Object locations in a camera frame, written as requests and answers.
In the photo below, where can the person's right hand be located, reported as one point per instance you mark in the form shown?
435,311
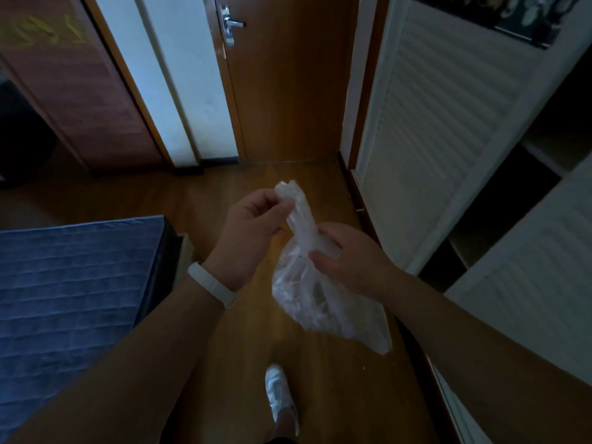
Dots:
356,263

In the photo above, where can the person's left hand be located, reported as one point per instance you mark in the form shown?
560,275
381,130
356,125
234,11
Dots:
245,240

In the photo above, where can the clear plastic trash bag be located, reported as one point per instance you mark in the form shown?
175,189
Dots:
323,309

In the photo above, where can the person's right forearm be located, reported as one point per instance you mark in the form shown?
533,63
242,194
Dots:
499,374

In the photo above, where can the person's left forearm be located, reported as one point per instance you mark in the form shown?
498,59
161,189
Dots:
125,379

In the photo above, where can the person's white left shoe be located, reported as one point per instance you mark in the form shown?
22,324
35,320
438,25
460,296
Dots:
280,393

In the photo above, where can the person's left leg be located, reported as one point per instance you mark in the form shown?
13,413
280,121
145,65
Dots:
284,430

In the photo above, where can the white band smartwatch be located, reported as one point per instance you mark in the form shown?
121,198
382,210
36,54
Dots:
210,284

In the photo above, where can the wooden room door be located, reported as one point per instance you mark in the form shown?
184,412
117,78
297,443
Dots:
296,87

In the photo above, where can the white louvered wardrobe door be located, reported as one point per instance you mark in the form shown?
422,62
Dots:
545,282
439,110

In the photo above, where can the blue quilted mattress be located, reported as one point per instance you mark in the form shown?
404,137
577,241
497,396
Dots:
69,295

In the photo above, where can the dark brown wooden door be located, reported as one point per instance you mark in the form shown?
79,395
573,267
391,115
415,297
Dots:
78,87

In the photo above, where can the white bed frame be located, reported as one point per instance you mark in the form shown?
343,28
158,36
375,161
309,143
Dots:
184,258

